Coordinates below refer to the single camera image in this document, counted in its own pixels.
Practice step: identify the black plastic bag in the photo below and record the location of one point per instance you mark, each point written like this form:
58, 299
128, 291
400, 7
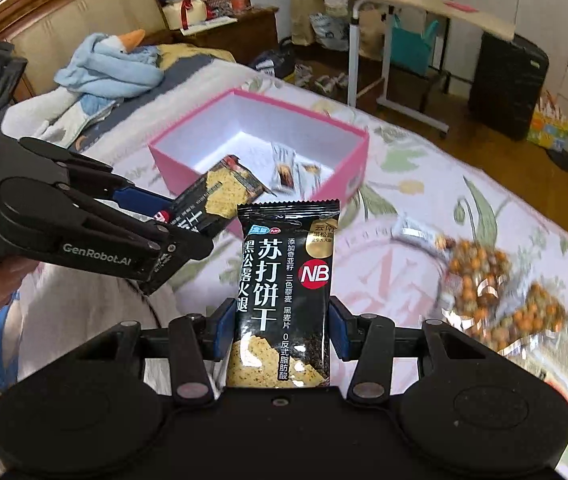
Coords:
276, 60

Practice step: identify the white goose plush toy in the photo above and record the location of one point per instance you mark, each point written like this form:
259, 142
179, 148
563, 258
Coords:
108, 70

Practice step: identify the black cracker packet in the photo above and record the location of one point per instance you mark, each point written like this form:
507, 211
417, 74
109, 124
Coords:
213, 195
284, 270

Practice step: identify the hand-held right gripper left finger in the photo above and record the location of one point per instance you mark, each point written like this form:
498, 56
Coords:
223, 332

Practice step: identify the small clear snack packet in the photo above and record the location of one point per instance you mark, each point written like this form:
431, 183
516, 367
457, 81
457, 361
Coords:
284, 172
310, 175

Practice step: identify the small silver snack packet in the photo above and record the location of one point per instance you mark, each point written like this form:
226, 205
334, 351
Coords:
414, 234

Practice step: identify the teal shopping bag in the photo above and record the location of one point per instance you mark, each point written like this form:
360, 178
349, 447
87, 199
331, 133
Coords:
414, 50

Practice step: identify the pair of shoes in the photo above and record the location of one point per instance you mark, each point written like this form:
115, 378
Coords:
331, 82

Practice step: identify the wooden overbed table white frame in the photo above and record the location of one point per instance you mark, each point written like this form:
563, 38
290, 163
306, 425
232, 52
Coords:
414, 2

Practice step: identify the wooden padded headboard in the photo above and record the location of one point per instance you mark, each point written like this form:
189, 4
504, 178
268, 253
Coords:
63, 15

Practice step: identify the white gift box red ribbon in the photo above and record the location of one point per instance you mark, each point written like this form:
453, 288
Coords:
186, 14

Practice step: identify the pink cardboard box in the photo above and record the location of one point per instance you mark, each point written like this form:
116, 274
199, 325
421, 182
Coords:
264, 125

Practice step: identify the brown paper bag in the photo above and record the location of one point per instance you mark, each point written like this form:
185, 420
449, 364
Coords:
306, 20

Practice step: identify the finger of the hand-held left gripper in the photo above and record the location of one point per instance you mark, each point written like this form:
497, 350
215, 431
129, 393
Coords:
133, 200
113, 245

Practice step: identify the clear bag of coated nuts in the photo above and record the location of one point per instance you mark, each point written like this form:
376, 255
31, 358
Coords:
519, 320
474, 270

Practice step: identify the dark wooden nightstand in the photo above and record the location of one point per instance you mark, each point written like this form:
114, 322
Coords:
251, 35

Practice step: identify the colourful gift bag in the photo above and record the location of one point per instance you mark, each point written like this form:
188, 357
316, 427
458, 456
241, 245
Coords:
549, 122

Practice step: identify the white printed bag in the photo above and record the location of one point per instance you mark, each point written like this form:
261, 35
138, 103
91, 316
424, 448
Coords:
334, 35

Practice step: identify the yellow grey pillow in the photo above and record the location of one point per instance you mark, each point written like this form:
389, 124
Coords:
188, 60

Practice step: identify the red card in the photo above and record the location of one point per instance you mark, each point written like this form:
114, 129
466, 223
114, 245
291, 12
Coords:
461, 7

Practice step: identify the black suitcase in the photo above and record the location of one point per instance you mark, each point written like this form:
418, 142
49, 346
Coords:
506, 85

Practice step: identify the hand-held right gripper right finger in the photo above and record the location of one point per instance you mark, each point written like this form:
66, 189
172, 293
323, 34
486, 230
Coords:
339, 332

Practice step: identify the white wardrobe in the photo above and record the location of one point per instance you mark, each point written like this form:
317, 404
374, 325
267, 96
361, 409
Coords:
539, 0

